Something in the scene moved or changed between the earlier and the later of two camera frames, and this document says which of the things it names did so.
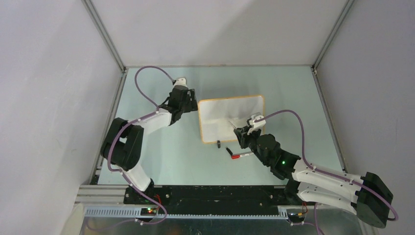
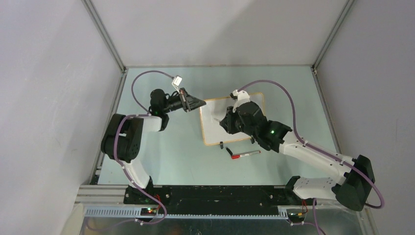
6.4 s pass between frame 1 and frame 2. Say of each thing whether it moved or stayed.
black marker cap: stayed
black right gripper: moved
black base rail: stayed
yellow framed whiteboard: stayed
